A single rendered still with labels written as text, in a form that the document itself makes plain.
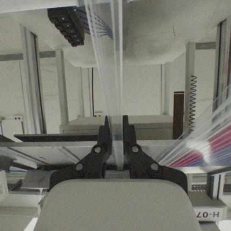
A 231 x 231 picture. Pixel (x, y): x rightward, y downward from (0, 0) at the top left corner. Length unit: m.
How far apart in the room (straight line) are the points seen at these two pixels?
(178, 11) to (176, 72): 1.68
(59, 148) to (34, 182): 0.20
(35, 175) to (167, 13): 0.64
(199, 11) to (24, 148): 0.60
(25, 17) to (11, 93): 2.25
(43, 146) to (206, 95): 2.31
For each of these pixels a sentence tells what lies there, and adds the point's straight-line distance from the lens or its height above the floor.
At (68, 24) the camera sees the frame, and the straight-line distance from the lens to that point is 0.41.
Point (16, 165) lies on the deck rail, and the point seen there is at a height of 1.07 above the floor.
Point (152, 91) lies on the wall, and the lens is 1.95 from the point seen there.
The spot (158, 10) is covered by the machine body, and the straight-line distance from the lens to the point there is 0.47.
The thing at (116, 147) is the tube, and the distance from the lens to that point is 0.16.
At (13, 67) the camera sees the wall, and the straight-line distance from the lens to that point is 2.71.
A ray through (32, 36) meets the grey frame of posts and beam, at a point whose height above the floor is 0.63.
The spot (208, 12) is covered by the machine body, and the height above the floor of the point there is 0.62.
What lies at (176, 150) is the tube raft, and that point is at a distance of 0.21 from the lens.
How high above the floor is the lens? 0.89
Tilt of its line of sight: 7 degrees up
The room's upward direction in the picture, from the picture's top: 178 degrees clockwise
